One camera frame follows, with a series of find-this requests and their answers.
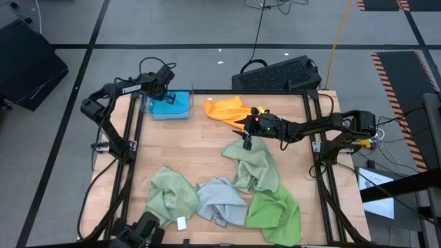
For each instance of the bright green microfiber towel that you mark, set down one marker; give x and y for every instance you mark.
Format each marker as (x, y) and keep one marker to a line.
(275, 213)

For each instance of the black mechanical device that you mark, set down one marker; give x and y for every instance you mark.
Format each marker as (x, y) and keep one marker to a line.
(144, 227)

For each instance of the small black camera mount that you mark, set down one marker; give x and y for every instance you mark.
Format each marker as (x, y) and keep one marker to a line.
(186, 242)

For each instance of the grey waffle microfiber towel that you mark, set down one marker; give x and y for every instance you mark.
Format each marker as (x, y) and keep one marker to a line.
(220, 201)

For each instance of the black stand beam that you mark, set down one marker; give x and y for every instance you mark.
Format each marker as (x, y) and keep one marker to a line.
(406, 184)

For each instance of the white printed sheet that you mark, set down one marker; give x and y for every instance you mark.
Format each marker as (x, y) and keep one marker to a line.
(379, 206)

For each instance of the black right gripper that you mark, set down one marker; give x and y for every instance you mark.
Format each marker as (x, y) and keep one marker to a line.
(268, 126)

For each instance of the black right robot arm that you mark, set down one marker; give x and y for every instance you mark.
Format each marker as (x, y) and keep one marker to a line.
(320, 125)

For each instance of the clear plastic tray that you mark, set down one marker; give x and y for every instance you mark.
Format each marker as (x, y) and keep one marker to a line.
(144, 103)

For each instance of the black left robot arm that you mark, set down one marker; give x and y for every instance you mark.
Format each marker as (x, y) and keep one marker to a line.
(131, 89)

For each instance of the blue microfiber towel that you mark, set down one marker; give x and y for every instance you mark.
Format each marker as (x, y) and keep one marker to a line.
(179, 110)

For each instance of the yellow tape tag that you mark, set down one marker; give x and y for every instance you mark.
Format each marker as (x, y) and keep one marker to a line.
(261, 110)

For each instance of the pale green microfiber towel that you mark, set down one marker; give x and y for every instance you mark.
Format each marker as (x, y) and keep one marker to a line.
(255, 165)
(169, 196)

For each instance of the large black floor case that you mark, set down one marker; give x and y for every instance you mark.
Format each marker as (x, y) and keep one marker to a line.
(27, 65)

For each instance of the yellow plug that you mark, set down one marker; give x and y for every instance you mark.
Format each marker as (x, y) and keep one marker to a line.
(366, 143)

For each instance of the black hazard-striped floor mat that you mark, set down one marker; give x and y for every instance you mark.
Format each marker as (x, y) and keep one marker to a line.
(379, 4)
(403, 75)
(423, 4)

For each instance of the black aluminium table frame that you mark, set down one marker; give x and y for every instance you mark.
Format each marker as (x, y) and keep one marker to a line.
(224, 92)

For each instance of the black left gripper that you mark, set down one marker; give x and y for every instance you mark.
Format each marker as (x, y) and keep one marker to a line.
(162, 81)

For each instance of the orange microfiber towel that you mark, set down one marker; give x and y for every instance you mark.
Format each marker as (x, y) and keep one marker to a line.
(227, 110)

